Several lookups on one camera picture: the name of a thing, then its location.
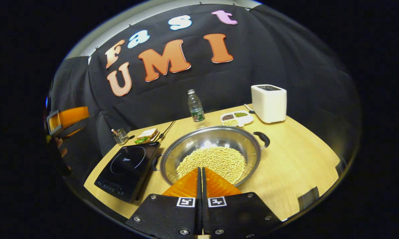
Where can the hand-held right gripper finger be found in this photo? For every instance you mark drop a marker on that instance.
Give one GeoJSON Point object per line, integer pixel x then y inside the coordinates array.
{"type": "Point", "coordinates": [203, 189]}
{"type": "Point", "coordinates": [199, 189]}

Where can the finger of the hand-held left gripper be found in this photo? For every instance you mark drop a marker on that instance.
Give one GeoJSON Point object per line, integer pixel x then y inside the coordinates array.
{"type": "Point", "coordinates": [69, 117]}

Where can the black induction cooktop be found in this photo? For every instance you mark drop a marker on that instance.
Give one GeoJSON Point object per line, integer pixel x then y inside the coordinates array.
{"type": "Point", "coordinates": [126, 171]}

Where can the yellow soybeans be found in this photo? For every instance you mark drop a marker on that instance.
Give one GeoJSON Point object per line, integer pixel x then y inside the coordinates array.
{"type": "Point", "coordinates": [216, 161]}

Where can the sandwich with green lettuce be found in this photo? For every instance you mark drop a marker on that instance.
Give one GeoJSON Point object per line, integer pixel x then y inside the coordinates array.
{"type": "Point", "coordinates": [147, 135]}

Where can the white divided bean dish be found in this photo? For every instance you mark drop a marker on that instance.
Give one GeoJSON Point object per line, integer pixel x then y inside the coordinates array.
{"type": "Point", "coordinates": [236, 118]}

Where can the clear water bottle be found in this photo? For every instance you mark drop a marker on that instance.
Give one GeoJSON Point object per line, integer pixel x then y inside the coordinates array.
{"type": "Point", "coordinates": [196, 108]}

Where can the white toaster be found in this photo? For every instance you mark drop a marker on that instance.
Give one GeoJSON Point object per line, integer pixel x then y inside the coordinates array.
{"type": "Point", "coordinates": [269, 104]}

